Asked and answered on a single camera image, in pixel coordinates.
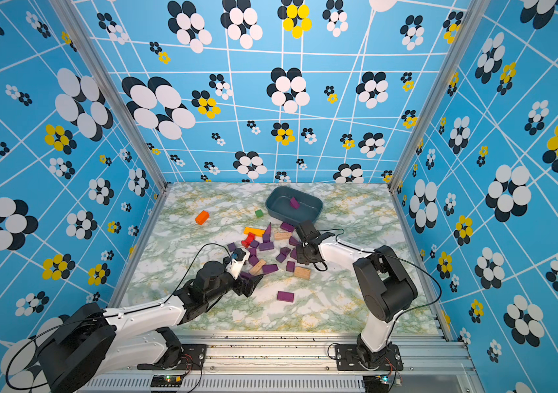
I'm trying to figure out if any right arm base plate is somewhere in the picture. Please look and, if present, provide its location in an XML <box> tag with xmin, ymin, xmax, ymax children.
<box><xmin>331</xmin><ymin>343</ymin><xmax>404</xmax><ymax>373</ymax></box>

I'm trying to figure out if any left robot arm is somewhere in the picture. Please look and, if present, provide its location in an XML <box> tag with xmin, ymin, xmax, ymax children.
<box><xmin>37</xmin><ymin>260</ymin><xmax>262</xmax><ymax>392</ymax></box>

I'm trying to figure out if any lone purple brick front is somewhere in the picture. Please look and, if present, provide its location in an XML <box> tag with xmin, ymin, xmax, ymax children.
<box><xmin>277</xmin><ymin>291</ymin><xmax>295</xmax><ymax>303</ymax></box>

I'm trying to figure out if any yellow long brick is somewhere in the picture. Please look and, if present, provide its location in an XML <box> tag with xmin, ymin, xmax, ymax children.
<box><xmin>244</xmin><ymin>227</ymin><xmax>266</xmax><ymax>237</ymax></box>

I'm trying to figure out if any purple long brick centre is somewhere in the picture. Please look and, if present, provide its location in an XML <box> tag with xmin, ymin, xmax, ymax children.
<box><xmin>262</xmin><ymin>265</ymin><xmax>279</xmax><ymax>275</ymax></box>

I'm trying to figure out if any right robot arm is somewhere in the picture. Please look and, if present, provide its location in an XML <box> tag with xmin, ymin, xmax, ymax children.
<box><xmin>296</xmin><ymin>221</ymin><xmax>418</xmax><ymax>370</ymax></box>

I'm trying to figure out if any red arch brick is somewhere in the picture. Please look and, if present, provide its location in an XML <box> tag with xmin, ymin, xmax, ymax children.
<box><xmin>241</xmin><ymin>233</ymin><xmax>256</xmax><ymax>248</ymax></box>

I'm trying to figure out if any natural wood large brick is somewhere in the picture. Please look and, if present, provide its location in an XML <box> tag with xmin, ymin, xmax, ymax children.
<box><xmin>294</xmin><ymin>267</ymin><xmax>312</xmax><ymax>280</ymax></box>

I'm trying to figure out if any natural wood slanted brick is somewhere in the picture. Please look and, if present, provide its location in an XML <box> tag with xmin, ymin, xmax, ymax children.
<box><xmin>249</xmin><ymin>260</ymin><xmax>266</xmax><ymax>276</ymax></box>

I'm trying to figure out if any natural wood printed brick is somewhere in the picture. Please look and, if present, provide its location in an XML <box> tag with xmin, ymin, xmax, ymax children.
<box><xmin>274</xmin><ymin>232</ymin><xmax>292</xmax><ymax>241</ymax></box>

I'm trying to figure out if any purple brick beside bin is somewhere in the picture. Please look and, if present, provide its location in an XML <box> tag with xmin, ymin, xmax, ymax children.
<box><xmin>280</xmin><ymin>222</ymin><xmax>295</xmax><ymax>233</ymax></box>

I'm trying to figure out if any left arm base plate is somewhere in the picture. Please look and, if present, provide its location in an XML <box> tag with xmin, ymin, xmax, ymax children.
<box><xmin>137</xmin><ymin>344</ymin><xmax>208</xmax><ymax>372</ymax></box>

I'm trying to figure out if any aluminium front rail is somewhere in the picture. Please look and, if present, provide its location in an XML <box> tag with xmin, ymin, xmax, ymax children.
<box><xmin>57</xmin><ymin>331</ymin><xmax>486</xmax><ymax>393</ymax></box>

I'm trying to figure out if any orange brick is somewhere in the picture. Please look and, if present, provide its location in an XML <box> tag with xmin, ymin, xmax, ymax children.
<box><xmin>195</xmin><ymin>211</ymin><xmax>210</xmax><ymax>225</ymax></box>

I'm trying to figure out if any purple tall triangle brick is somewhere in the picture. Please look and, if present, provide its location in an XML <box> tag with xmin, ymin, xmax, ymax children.
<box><xmin>262</xmin><ymin>224</ymin><xmax>272</xmax><ymax>243</ymax></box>

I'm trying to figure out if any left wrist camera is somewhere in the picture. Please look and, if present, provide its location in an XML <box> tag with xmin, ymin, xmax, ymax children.
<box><xmin>226</xmin><ymin>248</ymin><xmax>250</xmax><ymax>279</ymax></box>

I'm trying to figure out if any dark teal storage bin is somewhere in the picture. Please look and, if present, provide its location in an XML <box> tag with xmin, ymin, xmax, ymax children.
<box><xmin>265</xmin><ymin>186</ymin><xmax>324</xmax><ymax>227</ymax></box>

